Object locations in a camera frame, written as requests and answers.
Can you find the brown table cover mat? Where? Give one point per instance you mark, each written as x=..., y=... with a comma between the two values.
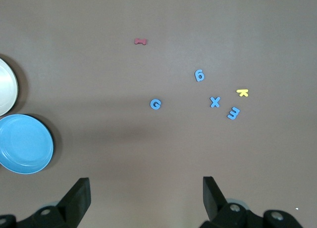
x=158, y=19

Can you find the yellow foam letter K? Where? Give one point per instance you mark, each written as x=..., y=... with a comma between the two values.
x=241, y=91

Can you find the blue foam letter E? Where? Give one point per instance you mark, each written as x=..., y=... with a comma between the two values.
x=232, y=115

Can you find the red foam letter I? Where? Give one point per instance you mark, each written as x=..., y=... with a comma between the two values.
x=140, y=41

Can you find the blue foam digit six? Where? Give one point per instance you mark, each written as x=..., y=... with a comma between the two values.
x=198, y=76

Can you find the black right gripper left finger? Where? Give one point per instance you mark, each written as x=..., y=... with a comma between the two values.
x=74, y=200

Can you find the blue foam letter G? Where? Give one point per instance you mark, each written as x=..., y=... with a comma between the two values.
x=152, y=104

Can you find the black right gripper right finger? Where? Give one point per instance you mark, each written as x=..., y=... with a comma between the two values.
x=213, y=200

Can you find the beige round plate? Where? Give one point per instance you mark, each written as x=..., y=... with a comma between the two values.
x=6, y=89

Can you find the blue round plate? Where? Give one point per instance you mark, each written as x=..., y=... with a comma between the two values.
x=24, y=143

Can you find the blue foam letter X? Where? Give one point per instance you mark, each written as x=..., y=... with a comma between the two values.
x=215, y=102

